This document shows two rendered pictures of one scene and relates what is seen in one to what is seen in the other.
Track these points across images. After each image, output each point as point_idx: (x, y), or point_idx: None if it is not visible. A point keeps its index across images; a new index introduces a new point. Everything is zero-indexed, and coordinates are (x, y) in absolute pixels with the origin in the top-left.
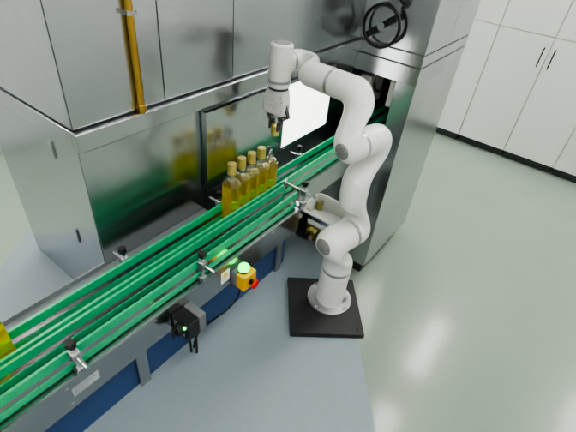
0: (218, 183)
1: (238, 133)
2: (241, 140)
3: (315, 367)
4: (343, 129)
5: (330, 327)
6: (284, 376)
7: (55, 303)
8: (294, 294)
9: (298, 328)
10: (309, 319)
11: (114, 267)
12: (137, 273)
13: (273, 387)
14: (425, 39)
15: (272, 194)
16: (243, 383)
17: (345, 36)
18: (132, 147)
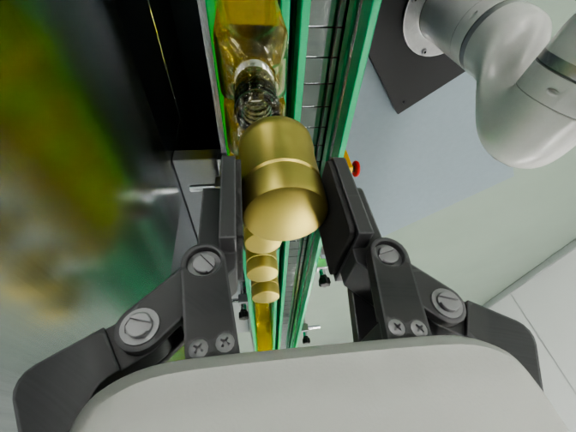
0: (171, 179)
1: (87, 237)
2: (93, 180)
3: (437, 122)
4: None
5: (454, 68)
6: (405, 151)
7: (254, 331)
8: (379, 50)
9: (406, 102)
10: (417, 78)
11: (250, 309)
12: (275, 302)
13: (397, 165)
14: None
15: (304, 68)
16: (369, 178)
17: None
18: None
